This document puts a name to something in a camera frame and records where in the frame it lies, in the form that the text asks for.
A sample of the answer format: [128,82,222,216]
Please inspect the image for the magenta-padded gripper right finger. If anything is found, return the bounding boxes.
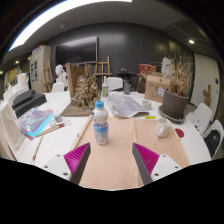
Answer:
[132,142,183,186]

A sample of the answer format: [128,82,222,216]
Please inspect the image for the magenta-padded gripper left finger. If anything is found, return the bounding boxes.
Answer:
[42,142,92,186]

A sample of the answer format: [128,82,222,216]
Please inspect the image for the clear blue-capped drink bottle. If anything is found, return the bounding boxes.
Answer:
[91,99,110,146]

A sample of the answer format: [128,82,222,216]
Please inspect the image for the white ceramic mug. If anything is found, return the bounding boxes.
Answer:
[153,117,173,139]

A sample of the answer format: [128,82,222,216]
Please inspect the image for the wooden paint brush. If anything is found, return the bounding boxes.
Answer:
[34,120,72,138]

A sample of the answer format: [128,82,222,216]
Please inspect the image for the thin wooden stick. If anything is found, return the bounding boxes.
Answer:
[31,134,44,164]

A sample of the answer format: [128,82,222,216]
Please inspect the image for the flat round red coaster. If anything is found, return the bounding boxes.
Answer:
[174,127,185,139]

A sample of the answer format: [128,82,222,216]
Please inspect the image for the small paint jar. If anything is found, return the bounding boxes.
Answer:
[53,112,64,123]

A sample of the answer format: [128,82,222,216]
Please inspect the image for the grey plant saucer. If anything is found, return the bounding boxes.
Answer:
[157,104,186,124]

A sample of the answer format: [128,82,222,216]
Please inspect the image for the small white cup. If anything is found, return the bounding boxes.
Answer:
[141,99,153,110]

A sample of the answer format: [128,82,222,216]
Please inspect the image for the colourful book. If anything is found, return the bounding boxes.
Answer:
[17,107,55,139]

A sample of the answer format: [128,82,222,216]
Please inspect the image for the open grey magazine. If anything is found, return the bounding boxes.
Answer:
[107,94,150,119]

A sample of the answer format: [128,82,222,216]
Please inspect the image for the stack of papers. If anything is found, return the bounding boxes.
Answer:
[188,112,202,129]

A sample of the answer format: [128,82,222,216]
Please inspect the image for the dried plant in grey pot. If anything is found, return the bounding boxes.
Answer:
[162,54,194,120]

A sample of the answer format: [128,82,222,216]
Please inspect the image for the bronze relief sculpture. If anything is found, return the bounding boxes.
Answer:
[61,62,102,118]

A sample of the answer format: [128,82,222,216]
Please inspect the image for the brown cardboard box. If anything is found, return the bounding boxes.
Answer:
[143,71,172,104]

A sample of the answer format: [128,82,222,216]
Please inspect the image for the clear spray bottle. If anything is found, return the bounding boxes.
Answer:
[123,79,132,95]

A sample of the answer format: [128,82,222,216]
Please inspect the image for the black flat boxes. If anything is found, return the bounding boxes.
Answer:
[11,89,48,118]

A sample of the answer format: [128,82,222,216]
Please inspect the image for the white plaster bust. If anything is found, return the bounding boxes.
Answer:
[54,64,68,84]

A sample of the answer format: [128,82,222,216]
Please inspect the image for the brown wooden figure sculpture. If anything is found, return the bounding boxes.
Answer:
[203,83,212,108]

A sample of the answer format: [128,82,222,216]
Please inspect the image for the wooden easel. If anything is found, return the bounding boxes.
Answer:
[42,59,54,93]
[93,55,113,79]

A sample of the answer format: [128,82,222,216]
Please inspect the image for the red box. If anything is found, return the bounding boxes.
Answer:
[138,63,157,79]

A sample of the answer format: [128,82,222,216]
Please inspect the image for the white plaster cast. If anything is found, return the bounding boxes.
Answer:
[3,73,29,101]

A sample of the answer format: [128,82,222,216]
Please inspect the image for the tall white plaster statue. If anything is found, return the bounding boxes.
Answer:
[161,56,174,78]

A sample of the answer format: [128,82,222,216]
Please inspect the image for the long ceiling light strip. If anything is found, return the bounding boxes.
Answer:
[8,0,133,51]

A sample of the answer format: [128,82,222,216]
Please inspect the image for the black wall board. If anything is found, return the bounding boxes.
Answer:
[54,35,99,67]

